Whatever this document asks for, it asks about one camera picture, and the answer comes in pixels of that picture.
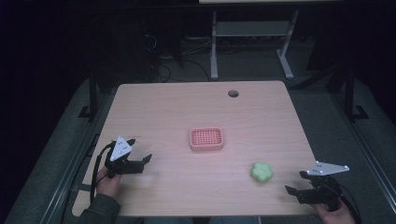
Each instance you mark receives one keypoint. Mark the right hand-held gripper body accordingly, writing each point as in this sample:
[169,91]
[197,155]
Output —
[325,188]

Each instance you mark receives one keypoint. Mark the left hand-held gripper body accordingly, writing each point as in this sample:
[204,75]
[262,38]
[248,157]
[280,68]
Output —
[122,149]

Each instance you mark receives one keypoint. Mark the green flower-shaped soap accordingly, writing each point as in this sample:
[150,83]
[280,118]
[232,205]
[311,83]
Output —
[261,172]

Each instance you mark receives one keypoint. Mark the pink soap dish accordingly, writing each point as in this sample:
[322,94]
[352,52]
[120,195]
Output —
[206,138]

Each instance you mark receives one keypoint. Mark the person's right hand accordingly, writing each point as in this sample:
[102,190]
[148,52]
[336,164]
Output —
[336,215]

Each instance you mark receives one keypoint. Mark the person's left hand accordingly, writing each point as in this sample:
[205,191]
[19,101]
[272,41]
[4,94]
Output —
[107,186]

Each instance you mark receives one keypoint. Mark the black metal stand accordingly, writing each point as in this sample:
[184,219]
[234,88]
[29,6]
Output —
[92,93]
[350,93]

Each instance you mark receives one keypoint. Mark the grey metal rail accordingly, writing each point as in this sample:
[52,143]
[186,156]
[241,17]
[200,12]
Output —
[67,168]
[369,152]

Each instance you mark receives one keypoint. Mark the white metal desk frame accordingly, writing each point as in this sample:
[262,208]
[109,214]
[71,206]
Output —
[252,28]

